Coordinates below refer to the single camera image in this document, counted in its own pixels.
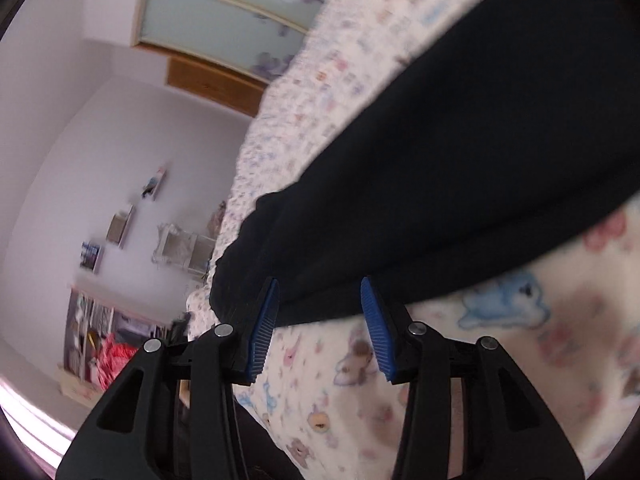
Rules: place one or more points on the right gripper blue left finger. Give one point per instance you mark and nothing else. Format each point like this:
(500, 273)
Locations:
(130, 432)

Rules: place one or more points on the middle white wall shelf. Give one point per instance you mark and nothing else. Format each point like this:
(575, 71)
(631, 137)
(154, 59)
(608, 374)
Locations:
(118, 227)

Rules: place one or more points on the pink white bookshelf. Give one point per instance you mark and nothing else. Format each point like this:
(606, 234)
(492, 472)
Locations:
(89, 320)

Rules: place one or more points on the teddy bear print bedspread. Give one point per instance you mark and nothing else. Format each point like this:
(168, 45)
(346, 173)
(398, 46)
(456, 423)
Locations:
(569, 318)

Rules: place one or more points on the red crumpled cloth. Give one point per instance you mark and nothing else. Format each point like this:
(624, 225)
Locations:
(112, 359)

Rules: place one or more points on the brown wooden door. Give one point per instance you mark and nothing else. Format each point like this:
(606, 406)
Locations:
(216, 83)

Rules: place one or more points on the black pants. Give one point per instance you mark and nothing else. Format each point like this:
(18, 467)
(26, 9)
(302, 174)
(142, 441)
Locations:
(516, 131)

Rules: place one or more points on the upper white wall shelf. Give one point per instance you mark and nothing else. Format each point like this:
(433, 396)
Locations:
(153, 185)

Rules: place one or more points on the frosted glass floral wardrobe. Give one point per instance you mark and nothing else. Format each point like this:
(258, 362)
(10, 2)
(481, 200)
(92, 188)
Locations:
(257, 38)

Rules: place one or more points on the wall shelf with books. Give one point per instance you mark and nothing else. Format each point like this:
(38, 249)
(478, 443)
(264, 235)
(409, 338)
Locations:
(90, 256)

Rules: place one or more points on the white wall shelf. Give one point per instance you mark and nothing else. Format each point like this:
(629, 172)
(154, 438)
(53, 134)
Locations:
(118, 227)
(153, 185)

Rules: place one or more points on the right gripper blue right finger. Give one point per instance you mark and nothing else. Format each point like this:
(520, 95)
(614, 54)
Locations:
(508, 430)

